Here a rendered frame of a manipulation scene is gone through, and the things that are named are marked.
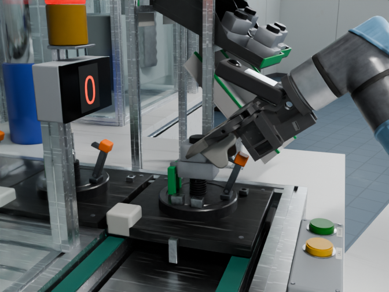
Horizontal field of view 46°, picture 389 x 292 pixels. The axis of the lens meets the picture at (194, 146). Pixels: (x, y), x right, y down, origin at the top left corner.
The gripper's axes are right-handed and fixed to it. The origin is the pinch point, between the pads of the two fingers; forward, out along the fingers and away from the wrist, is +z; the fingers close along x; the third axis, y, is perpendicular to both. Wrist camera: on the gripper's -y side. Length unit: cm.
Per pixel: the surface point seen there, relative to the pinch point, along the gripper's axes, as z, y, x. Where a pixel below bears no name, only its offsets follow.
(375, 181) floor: 19, 121, 293
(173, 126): 54, -5, 116
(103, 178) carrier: 20.5, -4.3, 1.5
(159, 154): 37, 0, 56
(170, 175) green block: 6.0, 1.8, -2.0
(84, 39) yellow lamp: -4.4, -20.4, -19.1
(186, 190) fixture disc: 6.7, 5.9, 0.8
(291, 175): 3, 25, 50
